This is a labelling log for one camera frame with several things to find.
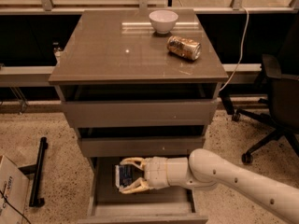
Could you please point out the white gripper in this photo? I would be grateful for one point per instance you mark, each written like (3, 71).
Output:
(156, 173)

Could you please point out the blueberry rxbar snack bar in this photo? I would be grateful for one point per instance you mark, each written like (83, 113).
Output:
(123, 176)

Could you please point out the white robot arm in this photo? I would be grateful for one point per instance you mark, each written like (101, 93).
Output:
(204, 169)

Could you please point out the bottom grey open drawer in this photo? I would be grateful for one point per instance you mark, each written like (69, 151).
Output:
(174, 205)

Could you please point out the middle grey drawer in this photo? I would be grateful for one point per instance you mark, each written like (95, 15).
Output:
(140, 141)

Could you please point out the top grey drawer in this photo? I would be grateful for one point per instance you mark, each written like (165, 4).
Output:
(118, 105)

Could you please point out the grey drawer cabinet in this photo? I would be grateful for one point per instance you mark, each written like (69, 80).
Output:
(120, 46)

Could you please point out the black metal stand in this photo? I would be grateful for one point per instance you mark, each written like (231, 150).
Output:
(36, 171)

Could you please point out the white cardboard box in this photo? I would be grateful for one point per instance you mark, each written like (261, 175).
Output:
(13, 187)

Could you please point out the crushed aluminium can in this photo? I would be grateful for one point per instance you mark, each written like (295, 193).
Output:
(184, 47)

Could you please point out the white ceramic bowl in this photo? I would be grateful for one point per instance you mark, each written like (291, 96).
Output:
(163, 21)

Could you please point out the black office chair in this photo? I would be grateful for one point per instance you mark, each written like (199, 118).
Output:
(281, 74)

